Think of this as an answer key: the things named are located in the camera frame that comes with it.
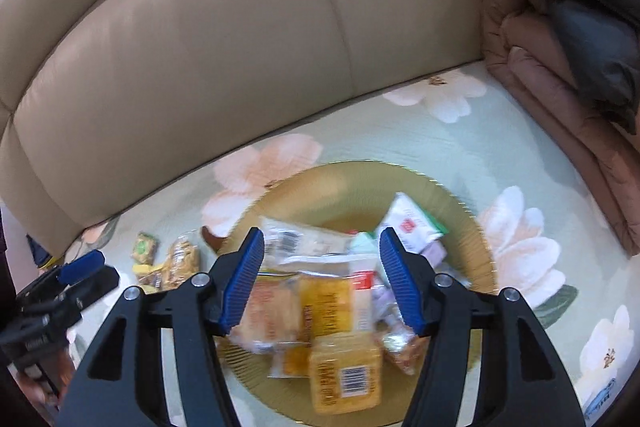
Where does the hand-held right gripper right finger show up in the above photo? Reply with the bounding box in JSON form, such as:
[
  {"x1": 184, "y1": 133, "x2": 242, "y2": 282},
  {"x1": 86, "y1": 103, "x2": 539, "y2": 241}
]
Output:
[{"x1": 378, "y1": 227, "x2": 586, "y2": 427}]

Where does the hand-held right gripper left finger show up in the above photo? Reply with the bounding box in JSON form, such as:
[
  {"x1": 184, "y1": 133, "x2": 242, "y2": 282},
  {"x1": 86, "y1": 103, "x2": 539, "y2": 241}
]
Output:
[{"x1": 59, "y1": 227, "x2": 266, "y2": 427}]

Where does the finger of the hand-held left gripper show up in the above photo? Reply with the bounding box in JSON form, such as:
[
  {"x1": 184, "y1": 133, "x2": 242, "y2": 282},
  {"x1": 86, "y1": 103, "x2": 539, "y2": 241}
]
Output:
[
  {"x1": 50, "y1": 266, "x2": 121, "y2": 314},
  {"x1": 30, "y1": 249, "x2": 106, "y2": 295}
]

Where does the orange crisp snack packet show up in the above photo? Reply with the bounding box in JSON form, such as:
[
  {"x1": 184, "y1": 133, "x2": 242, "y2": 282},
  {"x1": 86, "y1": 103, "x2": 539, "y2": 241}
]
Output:
[{"x1": 230, "y1": 277, "x2": 306, "y2": 355}]

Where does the red striped bread packet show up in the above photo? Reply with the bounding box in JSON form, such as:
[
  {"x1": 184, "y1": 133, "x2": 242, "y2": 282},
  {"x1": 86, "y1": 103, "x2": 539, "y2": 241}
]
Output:
[{"x1": 382, "y1": 327, "x2": 431, "y2": 376}]

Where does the white green snack packet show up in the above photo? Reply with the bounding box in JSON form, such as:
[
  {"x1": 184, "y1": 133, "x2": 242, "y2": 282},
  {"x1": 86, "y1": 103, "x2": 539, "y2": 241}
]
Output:
[{"x1": 375, "y1": 192, "x2": 447, "y2": 258}]

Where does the large yellow cake packet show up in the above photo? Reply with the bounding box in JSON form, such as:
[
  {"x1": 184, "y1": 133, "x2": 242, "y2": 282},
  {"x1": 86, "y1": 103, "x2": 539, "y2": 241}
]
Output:
[{"x1": 270, "y1": 254, "x2": 381, "y2": 343}]

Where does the square yellow cake packet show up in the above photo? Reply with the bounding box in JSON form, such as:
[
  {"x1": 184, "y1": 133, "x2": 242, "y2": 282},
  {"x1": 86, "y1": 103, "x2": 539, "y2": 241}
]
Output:
[{"x1": 307, "y1": 332, "x2": 383, "y2": 415}]

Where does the gold ribbed plate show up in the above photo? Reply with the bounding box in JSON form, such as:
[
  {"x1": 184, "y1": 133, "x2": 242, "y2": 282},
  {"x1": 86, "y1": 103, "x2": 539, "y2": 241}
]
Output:
[{"x1": 202, "y1": 161, "x2": 493, "y2": 425}]

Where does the small green yellow packet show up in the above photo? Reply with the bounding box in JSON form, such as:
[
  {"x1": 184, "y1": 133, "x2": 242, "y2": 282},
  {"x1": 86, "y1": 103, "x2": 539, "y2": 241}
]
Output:
[{"x1": 131, "y1": 232, "x2": 160, "y2": 265}]

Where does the round cookies clear packet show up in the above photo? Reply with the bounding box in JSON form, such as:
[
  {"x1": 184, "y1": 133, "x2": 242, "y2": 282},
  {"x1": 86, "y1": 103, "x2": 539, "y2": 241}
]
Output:
[{"x1": 160, "y1": 234, "x2": 201, "y2": 292}]

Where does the beige leather sofa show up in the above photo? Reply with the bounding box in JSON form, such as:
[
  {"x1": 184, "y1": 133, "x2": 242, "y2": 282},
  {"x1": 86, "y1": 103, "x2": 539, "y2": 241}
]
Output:
[{"x1": 0, "y1": 0, "x2": 501, "y2": 260}]

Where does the pink brown quilt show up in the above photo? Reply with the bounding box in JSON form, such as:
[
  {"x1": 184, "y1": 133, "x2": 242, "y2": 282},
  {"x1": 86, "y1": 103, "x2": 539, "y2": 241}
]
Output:
[{"x1": 481, "y1": 0, "x2": 640, "y2": 258}]

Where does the black padded jacket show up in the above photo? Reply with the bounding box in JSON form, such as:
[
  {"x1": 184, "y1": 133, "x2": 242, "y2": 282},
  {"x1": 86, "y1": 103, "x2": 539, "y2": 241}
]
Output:
[{"x1": 456, "y1": 0, "x2": 640, "y2": 135}]

